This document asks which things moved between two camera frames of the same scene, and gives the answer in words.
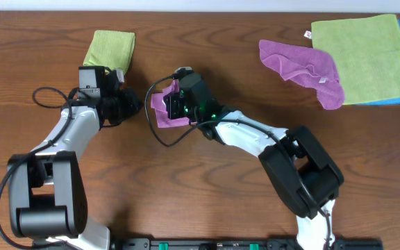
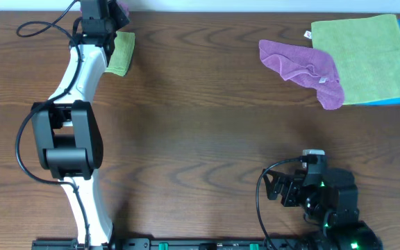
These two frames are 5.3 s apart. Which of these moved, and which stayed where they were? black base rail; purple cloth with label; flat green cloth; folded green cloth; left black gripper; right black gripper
Moved: purple cloth with label; right black gripper; left black gripper
Stayed: flat green cloth; folded green cloth; black base rail
